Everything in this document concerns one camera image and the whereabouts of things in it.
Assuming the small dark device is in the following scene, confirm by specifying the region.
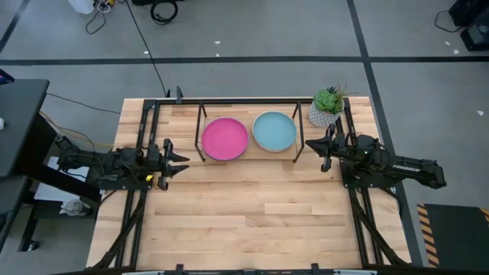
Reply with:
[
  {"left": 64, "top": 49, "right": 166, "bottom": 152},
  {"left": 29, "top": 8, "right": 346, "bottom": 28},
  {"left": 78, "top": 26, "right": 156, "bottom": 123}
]
[{"left": 0, "top": 68, "right": 15, "bottom": 86}]

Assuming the black metal dish rack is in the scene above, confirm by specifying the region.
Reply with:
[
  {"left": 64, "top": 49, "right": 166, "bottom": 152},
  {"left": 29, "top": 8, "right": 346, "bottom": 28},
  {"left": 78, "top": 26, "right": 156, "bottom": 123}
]
[{"left": 193, "top": 99, "right": 306, "bottom": 164}]

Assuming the succulent in white patterned pot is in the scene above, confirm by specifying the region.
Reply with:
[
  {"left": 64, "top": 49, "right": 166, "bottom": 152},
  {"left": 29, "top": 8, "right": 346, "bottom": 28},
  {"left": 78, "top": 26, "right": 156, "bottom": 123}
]
[{"left": 307, "top": 81, "right": 349, "bottom": 129}]

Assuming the black desk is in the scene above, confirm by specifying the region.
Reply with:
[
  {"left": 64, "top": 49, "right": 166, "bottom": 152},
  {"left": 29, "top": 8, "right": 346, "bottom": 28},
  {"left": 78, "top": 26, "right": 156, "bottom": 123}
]
[{"left": 0, "top": 78, "right": 102, "bottom": 253}]

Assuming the light blue plate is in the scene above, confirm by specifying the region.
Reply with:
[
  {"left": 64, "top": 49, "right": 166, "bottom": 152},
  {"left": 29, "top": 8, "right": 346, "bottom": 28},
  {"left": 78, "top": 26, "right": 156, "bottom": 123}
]
[{"left": 251, "top": 110, "right": 298, "bottom": 153}]

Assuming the white bin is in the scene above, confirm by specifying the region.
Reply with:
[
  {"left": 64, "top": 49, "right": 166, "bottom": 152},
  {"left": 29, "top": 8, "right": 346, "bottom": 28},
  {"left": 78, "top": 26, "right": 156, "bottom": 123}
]
[{"left": 67, "top": 0, "right": 96, "bottom": 15}]

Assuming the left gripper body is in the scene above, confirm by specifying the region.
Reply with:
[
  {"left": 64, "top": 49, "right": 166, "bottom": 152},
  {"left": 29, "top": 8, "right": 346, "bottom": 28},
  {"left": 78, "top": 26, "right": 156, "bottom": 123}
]
[{"left": 143, "top": 138, "right": 174, "bottom": 191}]

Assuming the black aluminium rig frame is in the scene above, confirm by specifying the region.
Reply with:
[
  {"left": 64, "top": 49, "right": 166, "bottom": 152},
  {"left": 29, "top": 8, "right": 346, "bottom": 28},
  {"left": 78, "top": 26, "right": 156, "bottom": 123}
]
[{"left": 87, "top": 86, "right": 413, "bottom": 275}]

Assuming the coiled black cable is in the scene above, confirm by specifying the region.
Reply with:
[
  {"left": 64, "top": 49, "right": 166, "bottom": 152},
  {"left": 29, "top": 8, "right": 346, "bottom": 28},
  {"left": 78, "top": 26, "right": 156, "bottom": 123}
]
[{"left": 150, "top": 0, "right": 180, "bottom": 26}]

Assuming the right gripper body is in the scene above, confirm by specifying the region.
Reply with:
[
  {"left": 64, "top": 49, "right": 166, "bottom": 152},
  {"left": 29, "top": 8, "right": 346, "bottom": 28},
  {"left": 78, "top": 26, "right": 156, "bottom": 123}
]
[{"left": 321, "top": 124, "right": 357, "bottom": 173}]

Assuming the pink plate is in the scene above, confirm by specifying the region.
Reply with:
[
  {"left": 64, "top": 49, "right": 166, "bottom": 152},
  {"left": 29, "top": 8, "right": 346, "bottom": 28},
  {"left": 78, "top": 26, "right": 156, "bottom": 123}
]
[{"left": 201, "top": 116, "right": 250, "bottom": 162}]

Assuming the long black floor cable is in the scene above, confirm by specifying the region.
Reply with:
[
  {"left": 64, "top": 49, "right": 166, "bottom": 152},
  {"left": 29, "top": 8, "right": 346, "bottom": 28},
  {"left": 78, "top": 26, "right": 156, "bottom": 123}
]
[{"left": 125, "top": 0, "right": 171, "bottom": 99}]

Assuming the black hazard striped mat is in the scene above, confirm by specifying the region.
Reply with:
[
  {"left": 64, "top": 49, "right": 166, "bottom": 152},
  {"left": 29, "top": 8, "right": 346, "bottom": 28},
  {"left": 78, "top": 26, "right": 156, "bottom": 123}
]
[{"left": 416, "top": 203, "right": 489, "bottom": 269}]

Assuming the white sheet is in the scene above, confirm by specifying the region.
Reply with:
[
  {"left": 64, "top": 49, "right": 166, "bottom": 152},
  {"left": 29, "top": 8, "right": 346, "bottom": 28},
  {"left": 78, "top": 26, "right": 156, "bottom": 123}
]
[{"left": 34, "top": 156, "right": 93, "bottom": 203}]

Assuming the black equipment case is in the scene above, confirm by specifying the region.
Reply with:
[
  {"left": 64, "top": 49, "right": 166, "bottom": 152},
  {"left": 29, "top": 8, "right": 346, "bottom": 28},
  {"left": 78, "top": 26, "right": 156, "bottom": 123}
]
[
  {"left": 460, "top": 21, "right": 489, "bottom": 53},
  {"left": 449, "top": 0, "right": 489, "bottom": 28}
]

